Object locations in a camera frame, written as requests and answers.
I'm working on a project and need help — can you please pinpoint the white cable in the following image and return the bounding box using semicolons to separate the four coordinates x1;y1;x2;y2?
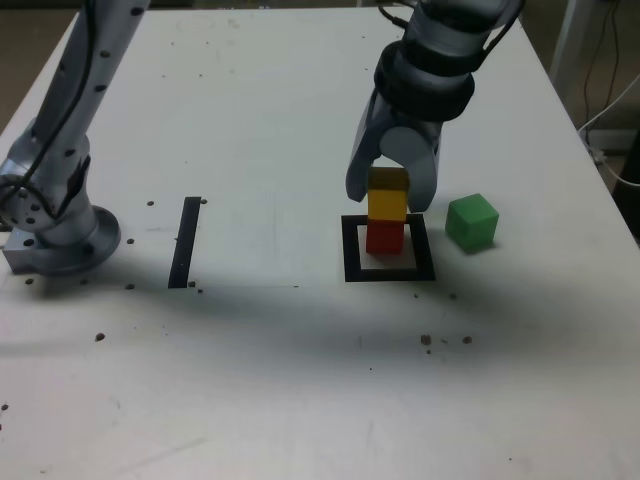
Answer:
577;73;640;187

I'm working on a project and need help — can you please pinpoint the black hanging cable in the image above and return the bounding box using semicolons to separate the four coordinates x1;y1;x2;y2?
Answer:
581;0;620;132

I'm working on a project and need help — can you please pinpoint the yellow cube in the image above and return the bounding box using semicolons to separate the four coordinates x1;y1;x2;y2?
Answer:
366;168;409;223

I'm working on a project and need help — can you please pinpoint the black tape strip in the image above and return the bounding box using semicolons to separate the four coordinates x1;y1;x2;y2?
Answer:
168;196;201;290

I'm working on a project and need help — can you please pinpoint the black tape square outline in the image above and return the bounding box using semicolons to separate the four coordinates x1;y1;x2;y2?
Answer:
340;213;437;283

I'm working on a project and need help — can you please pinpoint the white metal post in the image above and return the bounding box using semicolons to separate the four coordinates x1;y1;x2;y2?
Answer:
548;0;587;77

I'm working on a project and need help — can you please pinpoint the green cube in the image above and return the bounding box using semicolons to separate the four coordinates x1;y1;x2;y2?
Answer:
444;193;500;252

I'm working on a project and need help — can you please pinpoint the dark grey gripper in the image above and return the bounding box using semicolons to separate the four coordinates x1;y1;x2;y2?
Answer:
344;92;446;214

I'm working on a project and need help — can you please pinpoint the red cube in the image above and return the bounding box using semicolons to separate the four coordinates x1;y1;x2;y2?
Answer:
365;219;404;255

